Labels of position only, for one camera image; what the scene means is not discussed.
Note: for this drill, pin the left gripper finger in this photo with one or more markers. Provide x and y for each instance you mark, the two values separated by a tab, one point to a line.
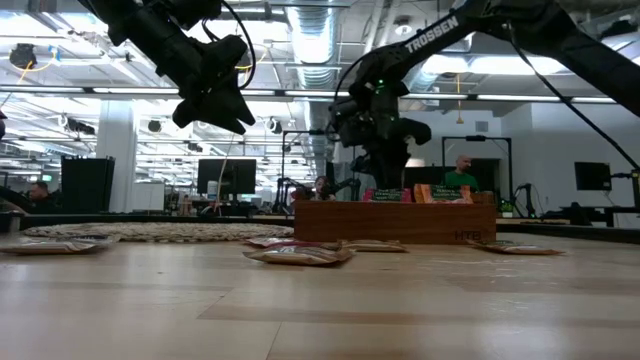
220	114
239	107

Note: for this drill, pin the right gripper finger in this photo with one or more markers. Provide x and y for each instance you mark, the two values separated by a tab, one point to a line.
374	162
392	167

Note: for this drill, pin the orange peach tea packet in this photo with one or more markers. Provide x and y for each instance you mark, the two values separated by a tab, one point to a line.
447	194
421	194

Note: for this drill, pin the beige herbal tea packet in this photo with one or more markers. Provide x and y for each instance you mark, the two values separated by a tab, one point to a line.
50	247
515	248
300	256
375	246

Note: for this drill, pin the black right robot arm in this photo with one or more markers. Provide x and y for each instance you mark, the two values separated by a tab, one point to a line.
550	30

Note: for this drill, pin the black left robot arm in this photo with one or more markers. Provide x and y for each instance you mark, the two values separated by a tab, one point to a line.
145	30

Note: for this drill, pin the wooden tea organizer box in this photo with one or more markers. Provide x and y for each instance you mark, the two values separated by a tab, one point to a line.
390	225

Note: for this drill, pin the person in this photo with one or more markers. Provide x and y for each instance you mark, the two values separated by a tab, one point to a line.
42	200
460	177
321	187

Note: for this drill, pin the black computer monitor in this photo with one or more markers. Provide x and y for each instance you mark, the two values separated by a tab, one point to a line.
227	176

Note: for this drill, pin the white plastic bottle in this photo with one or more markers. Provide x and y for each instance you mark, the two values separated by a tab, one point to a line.
212	190

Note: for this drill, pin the long ceiling light strip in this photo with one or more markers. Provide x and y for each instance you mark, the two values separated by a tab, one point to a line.
520	98
135	90

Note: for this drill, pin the round ceiling sensor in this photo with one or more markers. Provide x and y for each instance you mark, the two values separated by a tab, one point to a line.
402	29

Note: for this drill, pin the white square pillar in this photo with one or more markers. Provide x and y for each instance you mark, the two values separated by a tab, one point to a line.
117	145

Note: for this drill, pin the small potted plant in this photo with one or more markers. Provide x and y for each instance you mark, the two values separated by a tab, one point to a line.
506	209

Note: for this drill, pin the bright ceiling light panel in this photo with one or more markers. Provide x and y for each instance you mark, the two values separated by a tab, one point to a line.
500	65

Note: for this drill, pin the round woven straw placemat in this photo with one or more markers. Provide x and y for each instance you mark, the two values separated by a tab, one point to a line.
160	232

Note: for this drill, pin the black office cabinet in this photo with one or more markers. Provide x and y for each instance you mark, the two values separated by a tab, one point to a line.
87	185

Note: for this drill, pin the black ceiling device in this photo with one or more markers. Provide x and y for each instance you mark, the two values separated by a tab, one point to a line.
22	56

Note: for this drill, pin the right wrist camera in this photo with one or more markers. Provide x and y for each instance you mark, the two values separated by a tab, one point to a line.
345	125

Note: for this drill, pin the black metal rig frame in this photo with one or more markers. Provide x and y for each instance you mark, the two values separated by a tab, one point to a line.
476	138

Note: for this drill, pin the silver ventilation duct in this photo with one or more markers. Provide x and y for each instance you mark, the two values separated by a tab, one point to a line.
315	45

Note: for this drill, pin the wall-mounted black screen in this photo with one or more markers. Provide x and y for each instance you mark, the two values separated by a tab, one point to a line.
592	176

